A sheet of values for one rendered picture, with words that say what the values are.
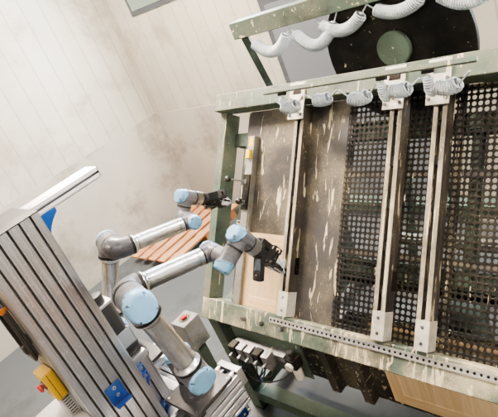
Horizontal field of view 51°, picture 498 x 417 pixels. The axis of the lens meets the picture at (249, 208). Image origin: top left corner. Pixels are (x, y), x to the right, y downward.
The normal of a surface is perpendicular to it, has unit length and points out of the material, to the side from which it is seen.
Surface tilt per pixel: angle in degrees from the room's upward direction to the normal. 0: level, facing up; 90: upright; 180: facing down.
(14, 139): 90
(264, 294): 52
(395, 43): 90
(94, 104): 90
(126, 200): 90
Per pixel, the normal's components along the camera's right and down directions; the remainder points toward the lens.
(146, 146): 0.69, 0.04
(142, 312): 0.47, 0.07
